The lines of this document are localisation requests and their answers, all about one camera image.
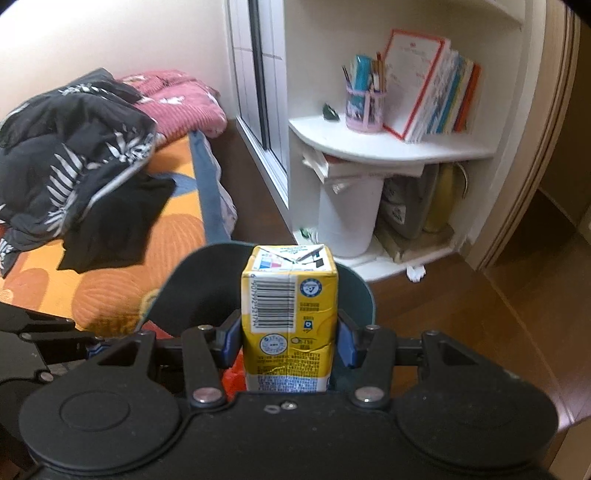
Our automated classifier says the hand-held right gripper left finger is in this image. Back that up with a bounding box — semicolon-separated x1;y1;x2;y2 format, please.
95;311;244;410

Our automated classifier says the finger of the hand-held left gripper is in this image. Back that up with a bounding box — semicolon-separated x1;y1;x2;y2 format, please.
0;302;75;334
18;330;108;361

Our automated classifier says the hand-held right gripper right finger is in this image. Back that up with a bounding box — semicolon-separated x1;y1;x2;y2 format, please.
337;310;497;410

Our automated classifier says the red plastic bag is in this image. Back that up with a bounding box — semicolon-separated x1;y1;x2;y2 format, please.
221;354;246;398

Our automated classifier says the yellow drink carton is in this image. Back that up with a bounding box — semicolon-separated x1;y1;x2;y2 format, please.
241;244;340;396

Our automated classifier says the dark teal bin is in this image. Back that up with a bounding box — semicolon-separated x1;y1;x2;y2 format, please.
139;242;377;393

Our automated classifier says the orange patterned bed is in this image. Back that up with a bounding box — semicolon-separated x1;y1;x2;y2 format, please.
0;134;206;337

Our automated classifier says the white bucket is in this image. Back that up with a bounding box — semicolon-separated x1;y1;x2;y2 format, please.
318;178;385;259

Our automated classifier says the black cloth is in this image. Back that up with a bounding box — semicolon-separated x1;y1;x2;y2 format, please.
58;174;177;273

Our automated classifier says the grey plastic jug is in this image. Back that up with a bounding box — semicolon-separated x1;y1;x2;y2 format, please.
379;164;439;241

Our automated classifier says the blue bed sheet edge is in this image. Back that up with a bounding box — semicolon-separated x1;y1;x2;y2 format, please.
188;129;238;245

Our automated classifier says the dark floral garment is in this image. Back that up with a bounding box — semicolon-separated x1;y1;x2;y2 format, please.
0;68;162;278

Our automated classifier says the gold thermos kettle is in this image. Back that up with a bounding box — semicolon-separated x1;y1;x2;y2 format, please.
422;161;470;234

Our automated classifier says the stack of papers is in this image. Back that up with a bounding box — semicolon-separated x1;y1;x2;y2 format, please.
301;150;426;195

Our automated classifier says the white corner shelf unit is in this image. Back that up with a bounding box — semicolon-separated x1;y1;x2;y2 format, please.
281;0;555;283

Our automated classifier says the pink pen holder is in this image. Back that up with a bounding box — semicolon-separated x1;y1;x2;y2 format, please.
345;88;387;133

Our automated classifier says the pink blanket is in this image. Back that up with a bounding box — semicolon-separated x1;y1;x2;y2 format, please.
115;69;228;139

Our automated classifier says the row of books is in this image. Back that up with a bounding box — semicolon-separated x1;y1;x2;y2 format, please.
411;46;482;142

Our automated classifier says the bunch of pencils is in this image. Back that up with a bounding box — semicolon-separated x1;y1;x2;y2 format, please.
342;52;387;94

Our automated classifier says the white sliding window frame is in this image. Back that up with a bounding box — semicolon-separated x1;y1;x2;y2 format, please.
224;0;291;217

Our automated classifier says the wooden door frame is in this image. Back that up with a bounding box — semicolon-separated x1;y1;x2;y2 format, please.
475;7;591;274

